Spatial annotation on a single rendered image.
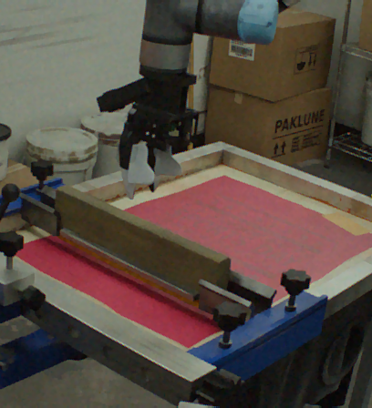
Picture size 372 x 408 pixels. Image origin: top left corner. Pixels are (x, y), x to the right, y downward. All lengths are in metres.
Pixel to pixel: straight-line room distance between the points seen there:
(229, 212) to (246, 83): 2.95
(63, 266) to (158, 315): 0.21
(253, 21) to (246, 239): 0.54
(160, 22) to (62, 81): 2.82
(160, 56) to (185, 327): 0.41
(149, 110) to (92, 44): 2.85
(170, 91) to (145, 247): 0.26
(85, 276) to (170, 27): 0.45
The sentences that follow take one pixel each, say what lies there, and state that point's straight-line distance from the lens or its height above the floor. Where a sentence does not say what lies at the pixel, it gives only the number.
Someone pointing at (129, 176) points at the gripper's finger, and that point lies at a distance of 1.43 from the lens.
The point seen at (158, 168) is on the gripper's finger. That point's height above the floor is 1.15.
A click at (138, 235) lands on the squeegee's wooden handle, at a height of 1.04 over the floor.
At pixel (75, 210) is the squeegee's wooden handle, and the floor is 1.03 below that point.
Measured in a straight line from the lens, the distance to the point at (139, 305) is 1.47.
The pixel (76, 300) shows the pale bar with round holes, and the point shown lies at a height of 1.04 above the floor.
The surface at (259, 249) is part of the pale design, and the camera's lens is 1.70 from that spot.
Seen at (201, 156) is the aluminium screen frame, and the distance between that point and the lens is 2.02.
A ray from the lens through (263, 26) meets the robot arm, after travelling 1.32.
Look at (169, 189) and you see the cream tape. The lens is 1.92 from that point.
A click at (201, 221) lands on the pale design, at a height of 0.95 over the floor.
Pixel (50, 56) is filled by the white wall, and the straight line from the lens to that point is 4.06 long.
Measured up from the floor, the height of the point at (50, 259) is 0.95.
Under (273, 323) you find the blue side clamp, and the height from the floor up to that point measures 1.01.
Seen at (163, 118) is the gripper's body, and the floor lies 1.25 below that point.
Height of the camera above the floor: 1.66
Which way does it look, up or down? 22 degrees down
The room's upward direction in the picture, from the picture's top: 6 degrees clockwise
